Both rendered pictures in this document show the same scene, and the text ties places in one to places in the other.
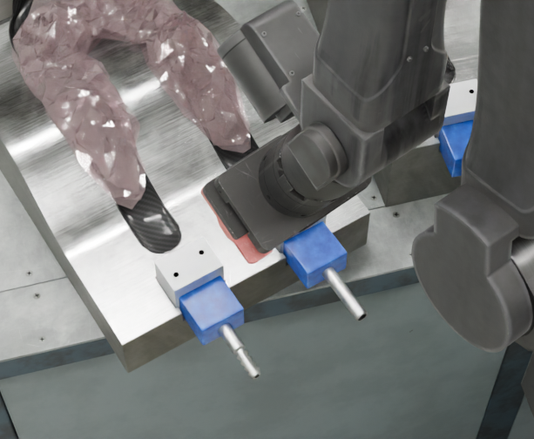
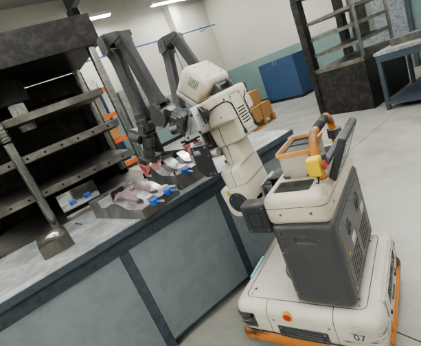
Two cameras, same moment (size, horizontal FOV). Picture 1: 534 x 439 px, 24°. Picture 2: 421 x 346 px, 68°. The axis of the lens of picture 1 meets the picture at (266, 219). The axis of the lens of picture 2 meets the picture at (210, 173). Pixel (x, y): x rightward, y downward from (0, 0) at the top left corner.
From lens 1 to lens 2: 1.11 m
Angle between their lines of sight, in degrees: 42
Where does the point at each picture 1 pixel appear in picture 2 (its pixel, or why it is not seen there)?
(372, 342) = (199, 227)
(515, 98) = (147, 88)
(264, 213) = (145, 158)
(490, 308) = (160, 113)
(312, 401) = (198, 250)
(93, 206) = (132, 204)
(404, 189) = (182, 185)
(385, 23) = (136, 100)
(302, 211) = (150, 154)
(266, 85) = (135, 135)
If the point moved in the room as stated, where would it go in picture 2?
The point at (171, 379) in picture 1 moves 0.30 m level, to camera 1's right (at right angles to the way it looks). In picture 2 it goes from (164, 246) to (212, 220)
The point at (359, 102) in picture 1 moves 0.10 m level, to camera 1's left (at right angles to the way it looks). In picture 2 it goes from (139, 114) to (118, 123)
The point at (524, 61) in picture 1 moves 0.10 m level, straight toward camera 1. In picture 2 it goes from (144, 82) to (140, 82)
